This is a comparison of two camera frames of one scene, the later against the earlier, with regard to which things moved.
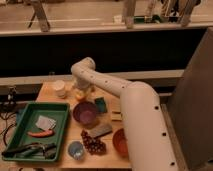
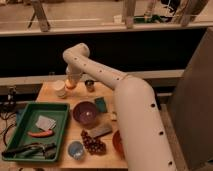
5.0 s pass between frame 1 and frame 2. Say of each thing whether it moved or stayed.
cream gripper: moved
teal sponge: stayed
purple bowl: stayed
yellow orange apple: moved
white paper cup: stayed
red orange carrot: stayed
